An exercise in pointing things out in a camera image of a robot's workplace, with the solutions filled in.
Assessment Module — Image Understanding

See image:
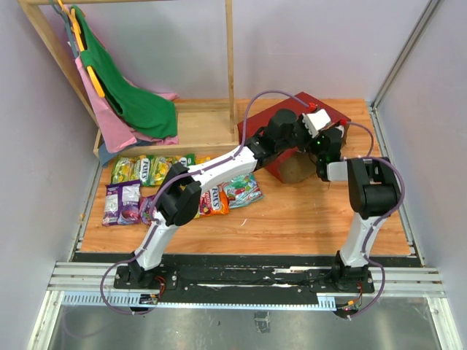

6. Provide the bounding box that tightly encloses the red brown paper bag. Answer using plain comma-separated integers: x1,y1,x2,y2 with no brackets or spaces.
237,92,351,184

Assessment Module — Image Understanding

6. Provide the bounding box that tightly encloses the teal mint Fox's candy bag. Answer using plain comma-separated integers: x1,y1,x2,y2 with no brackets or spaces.
221,173,263,209

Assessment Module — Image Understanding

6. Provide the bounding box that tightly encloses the yellow snack pack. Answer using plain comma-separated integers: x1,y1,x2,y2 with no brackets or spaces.
196,156,211,165

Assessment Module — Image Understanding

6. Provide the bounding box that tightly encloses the orange Fox's candy bag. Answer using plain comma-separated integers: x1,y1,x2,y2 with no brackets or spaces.
195,185,229,219

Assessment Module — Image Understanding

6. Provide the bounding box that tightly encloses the green Fox's candy bag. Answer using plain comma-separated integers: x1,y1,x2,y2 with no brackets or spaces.
149,153,196,187
111,155,153,187

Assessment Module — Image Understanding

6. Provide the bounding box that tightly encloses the purple Fox's candy bag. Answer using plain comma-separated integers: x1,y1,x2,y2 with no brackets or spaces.
139,195,155,226

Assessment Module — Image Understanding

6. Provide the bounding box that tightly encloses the purple snack bag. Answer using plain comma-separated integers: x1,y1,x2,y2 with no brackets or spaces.
101,180,141,227

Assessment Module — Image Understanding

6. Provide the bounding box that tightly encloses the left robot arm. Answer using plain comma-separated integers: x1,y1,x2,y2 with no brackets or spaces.
124,109,317,289

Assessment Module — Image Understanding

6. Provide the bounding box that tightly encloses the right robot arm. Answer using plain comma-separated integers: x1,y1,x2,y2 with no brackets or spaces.
314,126,404,292

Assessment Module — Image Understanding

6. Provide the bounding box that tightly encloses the wooden clothes rack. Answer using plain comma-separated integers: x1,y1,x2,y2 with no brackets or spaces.
18,1,239,157

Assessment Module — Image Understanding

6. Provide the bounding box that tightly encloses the green shirt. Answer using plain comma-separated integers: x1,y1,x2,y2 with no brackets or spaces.
72,5,178,139

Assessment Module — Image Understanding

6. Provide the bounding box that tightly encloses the pink shirt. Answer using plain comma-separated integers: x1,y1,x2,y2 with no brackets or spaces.
74,56,179,153

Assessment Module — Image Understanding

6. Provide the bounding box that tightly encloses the blue grey cloth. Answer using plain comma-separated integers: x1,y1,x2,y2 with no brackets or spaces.
98,143,122,168

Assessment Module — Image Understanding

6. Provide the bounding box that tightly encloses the yellow hanger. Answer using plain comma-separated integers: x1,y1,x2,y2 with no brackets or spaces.
70,7,105,98

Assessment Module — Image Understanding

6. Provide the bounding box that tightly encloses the grey hanger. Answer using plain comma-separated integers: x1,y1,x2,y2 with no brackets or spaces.
49,0,85,58

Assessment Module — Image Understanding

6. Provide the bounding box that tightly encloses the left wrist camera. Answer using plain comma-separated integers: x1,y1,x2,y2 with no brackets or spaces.
301,109,332,139

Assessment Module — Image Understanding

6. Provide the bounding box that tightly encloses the aluminium frame post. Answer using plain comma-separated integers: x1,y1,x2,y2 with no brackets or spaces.
369,0,444,110

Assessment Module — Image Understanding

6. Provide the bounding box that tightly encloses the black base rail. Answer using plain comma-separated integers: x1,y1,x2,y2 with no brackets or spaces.
113,254,375,307

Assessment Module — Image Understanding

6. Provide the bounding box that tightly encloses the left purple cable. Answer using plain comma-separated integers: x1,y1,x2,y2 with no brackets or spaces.
99,89,317,316

